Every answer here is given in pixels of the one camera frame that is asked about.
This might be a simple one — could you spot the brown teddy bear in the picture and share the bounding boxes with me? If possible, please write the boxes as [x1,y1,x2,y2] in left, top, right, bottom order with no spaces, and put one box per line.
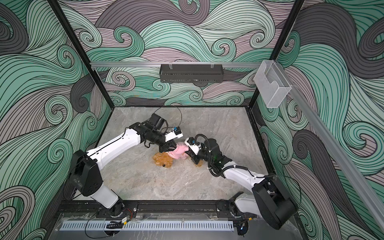
[152,152,192,168]

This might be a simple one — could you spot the pink teddy hoodie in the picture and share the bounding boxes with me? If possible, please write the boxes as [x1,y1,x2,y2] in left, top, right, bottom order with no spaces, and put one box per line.
[167,142,189,160]

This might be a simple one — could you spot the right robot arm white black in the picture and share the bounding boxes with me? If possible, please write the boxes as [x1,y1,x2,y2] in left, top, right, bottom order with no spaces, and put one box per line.
[185,137,298,230]

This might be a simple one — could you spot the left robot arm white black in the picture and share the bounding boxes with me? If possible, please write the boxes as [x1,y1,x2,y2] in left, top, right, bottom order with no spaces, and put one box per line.
[68,113,183,217]

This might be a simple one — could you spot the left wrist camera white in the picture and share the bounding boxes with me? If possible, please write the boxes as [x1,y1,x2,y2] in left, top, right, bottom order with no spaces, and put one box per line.
[165,127,183,142]

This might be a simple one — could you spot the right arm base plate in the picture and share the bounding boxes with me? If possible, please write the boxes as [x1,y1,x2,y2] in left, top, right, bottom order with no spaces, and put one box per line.
[216,192,257,220]

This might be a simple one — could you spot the black perforated wall tray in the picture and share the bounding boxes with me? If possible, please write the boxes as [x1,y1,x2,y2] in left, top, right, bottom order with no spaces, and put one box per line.
[160,65,224,83]

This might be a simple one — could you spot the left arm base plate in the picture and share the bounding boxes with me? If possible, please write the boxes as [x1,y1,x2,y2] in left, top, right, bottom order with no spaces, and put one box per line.
[96,201,138,220]

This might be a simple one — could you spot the back aluminium rail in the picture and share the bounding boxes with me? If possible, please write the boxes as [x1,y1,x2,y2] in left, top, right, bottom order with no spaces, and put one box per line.
[90,61,261,69]

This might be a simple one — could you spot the clear acrylic wall box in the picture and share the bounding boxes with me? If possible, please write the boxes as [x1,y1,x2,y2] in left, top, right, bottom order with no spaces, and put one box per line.
[254,60,292,109]

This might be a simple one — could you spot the white slotted cable duct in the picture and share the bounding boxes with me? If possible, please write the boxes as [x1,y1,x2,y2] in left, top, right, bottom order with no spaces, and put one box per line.
[59,220,235,232]

